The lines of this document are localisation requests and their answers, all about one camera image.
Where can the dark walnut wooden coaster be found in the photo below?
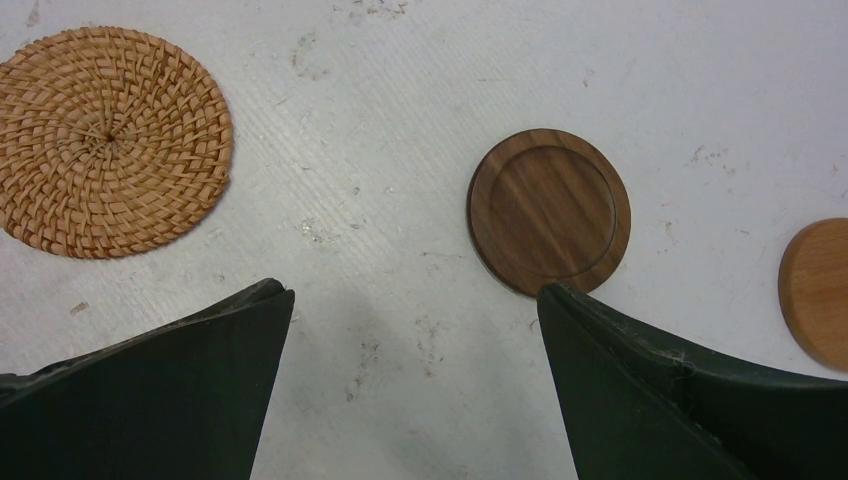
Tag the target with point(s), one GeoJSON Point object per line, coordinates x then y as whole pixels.
{"type": "Point", "coordinates": [546, 206]}

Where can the light wooden coaster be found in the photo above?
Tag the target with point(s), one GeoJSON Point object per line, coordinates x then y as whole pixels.
{"type": "Point", "coordinates": [812, 290]}

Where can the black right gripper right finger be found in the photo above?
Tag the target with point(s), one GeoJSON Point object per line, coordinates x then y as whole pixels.
{"type": "Point", "coordinates": [641, 403]}

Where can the woven rattan coaster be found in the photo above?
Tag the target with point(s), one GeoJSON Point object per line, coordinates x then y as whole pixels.
{"type": "Point", "coordinates": [114, 142]}

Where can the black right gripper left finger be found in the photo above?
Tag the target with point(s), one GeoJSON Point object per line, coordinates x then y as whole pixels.
{"type": "Point", "coordinates": [187, 400]}

